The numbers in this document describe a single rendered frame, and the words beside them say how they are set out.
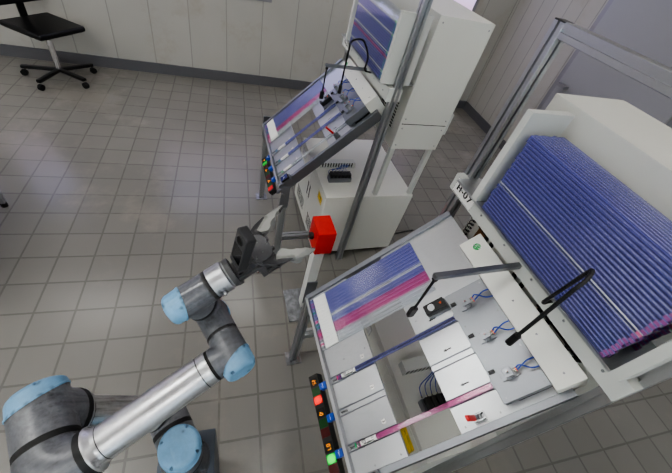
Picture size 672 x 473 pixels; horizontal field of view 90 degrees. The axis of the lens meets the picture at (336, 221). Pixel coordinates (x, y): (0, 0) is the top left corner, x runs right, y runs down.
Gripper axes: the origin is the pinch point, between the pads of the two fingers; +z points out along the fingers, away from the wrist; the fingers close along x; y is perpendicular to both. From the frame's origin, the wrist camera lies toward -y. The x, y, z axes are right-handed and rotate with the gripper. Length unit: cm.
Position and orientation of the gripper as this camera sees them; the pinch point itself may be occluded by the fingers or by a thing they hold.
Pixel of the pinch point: (298, 224)
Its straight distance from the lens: 83.2
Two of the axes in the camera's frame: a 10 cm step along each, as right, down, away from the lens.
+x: 5.8, 7.1, -4.1
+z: 8.2, -5.3, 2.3
